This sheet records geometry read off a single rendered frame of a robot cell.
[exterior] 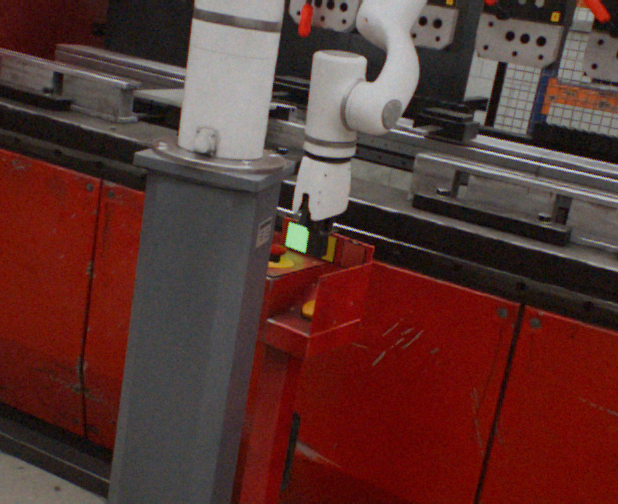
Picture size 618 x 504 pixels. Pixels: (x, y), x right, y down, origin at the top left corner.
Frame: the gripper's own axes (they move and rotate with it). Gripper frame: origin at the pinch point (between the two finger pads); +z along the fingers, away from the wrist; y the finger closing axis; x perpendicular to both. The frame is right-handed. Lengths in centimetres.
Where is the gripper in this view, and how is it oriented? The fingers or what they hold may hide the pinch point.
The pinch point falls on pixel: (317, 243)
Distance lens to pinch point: 155.2
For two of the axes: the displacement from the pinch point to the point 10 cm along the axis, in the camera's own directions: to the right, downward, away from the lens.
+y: -5.9, 2.1, -7.8
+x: 8.0, 2.9, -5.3
